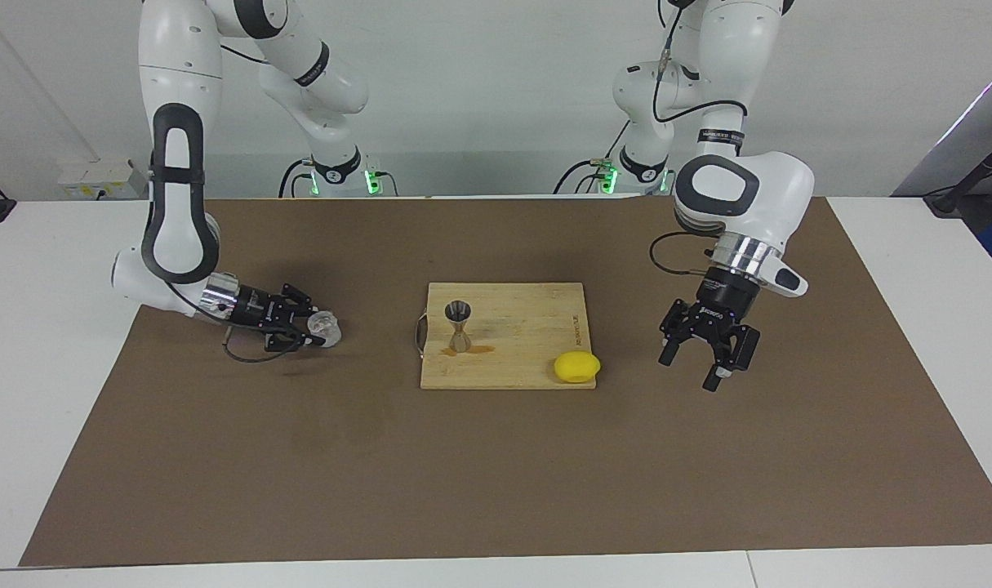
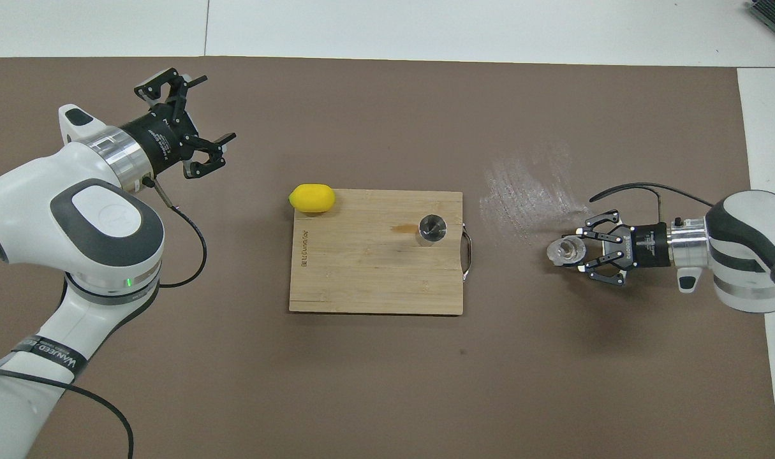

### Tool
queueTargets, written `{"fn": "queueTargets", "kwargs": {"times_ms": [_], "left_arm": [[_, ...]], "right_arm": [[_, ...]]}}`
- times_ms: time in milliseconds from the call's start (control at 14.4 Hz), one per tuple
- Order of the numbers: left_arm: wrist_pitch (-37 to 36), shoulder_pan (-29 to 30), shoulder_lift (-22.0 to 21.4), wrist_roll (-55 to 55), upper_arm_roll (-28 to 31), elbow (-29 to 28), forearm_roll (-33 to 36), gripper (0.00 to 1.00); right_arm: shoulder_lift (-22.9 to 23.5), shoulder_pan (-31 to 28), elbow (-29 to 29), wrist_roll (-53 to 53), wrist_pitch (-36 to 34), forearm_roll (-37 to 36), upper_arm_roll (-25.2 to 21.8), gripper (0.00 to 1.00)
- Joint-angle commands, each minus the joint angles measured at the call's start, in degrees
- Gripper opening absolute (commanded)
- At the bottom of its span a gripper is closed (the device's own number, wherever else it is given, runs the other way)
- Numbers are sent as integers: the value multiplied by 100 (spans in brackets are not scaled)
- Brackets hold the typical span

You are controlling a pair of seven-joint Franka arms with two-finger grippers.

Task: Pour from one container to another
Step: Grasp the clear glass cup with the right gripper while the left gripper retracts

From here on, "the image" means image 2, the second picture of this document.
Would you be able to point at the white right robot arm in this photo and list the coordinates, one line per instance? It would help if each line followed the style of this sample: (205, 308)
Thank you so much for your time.
(744, 248)

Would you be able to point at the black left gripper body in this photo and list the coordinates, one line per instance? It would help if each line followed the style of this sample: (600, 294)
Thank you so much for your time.
(157, 143)

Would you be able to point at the bamboo cutting board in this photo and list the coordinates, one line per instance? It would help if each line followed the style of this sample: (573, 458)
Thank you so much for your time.
(361, 274)

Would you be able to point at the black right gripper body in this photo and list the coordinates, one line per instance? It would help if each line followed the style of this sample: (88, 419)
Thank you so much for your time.
(645, 245)

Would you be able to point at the brown table mat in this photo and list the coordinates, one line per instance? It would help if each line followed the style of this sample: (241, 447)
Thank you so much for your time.
(361, 382)

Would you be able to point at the steel cocktail jigger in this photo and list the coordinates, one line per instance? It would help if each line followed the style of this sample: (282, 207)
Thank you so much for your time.
(432, 228)

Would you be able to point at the small clear glass cup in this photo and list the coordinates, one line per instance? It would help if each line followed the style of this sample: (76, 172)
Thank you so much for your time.
(564, 250)

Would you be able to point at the yellow lemon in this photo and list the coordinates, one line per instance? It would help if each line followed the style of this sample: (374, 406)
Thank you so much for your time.
(312, 198)

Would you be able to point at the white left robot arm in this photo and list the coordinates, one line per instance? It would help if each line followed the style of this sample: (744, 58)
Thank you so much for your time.
(36, 191)

